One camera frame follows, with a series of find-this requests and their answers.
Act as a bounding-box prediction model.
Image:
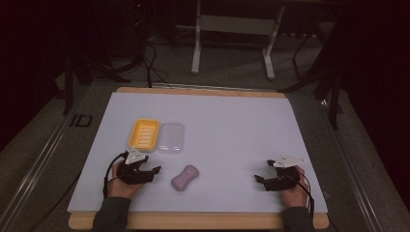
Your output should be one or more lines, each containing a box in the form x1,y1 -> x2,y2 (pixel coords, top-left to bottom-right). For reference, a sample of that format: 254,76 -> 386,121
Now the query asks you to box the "clear plastic soap dish lid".
157,122 -> 186,155

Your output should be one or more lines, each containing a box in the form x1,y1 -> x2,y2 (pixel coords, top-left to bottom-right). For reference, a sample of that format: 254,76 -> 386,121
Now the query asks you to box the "person's left hand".
106,160 -> 143,200

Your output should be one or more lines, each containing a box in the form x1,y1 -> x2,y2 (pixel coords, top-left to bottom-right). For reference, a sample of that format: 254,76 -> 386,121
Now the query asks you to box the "pink soap bar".
170,164 -> 200,192

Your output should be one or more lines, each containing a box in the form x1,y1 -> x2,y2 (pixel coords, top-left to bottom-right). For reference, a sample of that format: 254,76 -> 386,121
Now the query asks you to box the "black tripod stand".
62,44 -> 132,116
278,15 -> 345,131

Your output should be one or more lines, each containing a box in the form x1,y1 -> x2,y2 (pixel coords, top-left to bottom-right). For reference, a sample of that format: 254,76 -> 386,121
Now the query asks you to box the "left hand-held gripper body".
116,147 -> 155,187

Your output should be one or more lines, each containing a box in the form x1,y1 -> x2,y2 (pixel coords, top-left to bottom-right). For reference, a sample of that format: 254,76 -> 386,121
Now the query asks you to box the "black floor cable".
140,41 -> 173,89

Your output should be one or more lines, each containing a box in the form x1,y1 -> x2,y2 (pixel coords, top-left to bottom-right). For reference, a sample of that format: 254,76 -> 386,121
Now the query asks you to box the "person's right hand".
279,164 -> 309,209

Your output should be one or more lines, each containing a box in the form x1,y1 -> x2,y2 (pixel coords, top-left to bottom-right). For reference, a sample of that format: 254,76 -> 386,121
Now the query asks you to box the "white table mat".
67,91 -> 329,215

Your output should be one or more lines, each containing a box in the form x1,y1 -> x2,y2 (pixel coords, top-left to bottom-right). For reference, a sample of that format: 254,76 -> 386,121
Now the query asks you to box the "white metal desk frame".
190,0 -> 286,81

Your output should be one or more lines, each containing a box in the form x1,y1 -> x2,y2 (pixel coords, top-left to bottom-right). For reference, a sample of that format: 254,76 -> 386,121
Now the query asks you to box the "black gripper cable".
102,151 -> 129,199
297,171 -> 316,218

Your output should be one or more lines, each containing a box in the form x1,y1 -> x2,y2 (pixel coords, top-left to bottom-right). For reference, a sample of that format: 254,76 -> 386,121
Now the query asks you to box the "metal floor rail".
317,96 -> 385,232
0,86 -> 85,232

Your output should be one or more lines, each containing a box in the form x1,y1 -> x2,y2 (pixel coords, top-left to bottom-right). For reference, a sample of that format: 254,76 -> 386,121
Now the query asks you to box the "yellow soap dish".
128,118 -> 161,153

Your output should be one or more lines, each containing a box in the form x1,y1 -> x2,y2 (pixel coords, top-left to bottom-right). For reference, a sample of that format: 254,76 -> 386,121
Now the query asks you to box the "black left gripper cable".
102,151 -> 129,199

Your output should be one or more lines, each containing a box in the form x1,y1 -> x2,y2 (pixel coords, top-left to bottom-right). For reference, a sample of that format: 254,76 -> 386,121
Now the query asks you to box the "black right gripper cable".
297,171 -> 316,218

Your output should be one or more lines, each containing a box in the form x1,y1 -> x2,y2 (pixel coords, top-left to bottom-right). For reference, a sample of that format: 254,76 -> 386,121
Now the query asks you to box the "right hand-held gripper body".
263,154 -> 306,192

